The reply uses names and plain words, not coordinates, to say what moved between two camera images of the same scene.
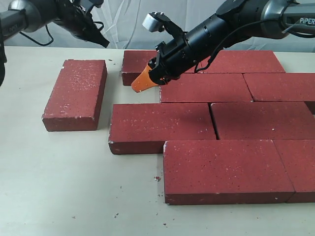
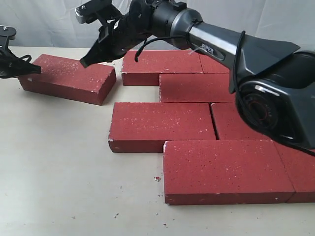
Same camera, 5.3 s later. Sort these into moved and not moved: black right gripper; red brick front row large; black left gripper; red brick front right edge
Moved: black right gripper; black left gripper
Not moved: red brick front right edge; red brick front row large
